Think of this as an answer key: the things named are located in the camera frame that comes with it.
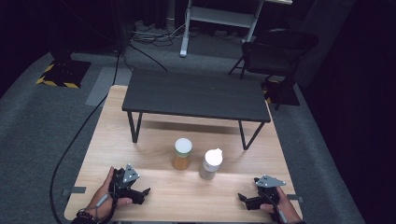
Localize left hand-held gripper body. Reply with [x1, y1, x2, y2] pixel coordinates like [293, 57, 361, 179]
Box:
[108, 163, 140, 203]

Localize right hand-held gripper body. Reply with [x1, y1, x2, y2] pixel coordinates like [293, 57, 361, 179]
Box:
[253, 175, 287, 204]

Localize orange spice jar white lid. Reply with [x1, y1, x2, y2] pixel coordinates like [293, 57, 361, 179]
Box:
[172, 137, 193, 171]

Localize white bottle with flip cap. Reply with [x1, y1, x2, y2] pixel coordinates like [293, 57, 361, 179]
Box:
[199, 147, 224, 181]

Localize black low shelf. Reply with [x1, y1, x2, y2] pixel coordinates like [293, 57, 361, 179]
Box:
[121, 68, 272, 152]

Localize person's right hand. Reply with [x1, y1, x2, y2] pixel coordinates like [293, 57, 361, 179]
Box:
[260, 187, 303, 223]

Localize person's left hand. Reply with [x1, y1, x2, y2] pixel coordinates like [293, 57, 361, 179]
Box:
[87, 166, 134, 218]

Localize gray tape strip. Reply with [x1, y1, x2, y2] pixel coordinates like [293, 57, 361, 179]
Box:
[286, 193, 304, 203]
[61, 186, 87, 198]

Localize black stand base hazard tape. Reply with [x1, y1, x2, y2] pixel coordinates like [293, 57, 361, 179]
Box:
[35, 46, 92, 89]

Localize black folding chair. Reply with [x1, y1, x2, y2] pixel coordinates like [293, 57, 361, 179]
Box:
[228, 28, 319, 87]

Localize left gripper gray wrist strap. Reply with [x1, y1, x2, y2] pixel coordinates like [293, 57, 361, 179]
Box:
[93, 192, 110, 221]

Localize black bead bracelet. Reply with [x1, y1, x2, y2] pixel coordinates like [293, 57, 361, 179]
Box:
[76, 208, 98, 222]

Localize long black floor cable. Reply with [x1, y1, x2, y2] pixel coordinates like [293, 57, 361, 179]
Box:
[49, 52, 121, 224]

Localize thin black floor cable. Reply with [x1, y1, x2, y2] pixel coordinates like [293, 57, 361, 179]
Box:
[129, 45, 169, 73]

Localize tangle of floor cables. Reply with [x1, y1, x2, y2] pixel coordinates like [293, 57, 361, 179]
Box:
[130, 20, 188, 48]

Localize white desk frame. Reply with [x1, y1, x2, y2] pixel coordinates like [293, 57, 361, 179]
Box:
[179, 0, 293, 59]

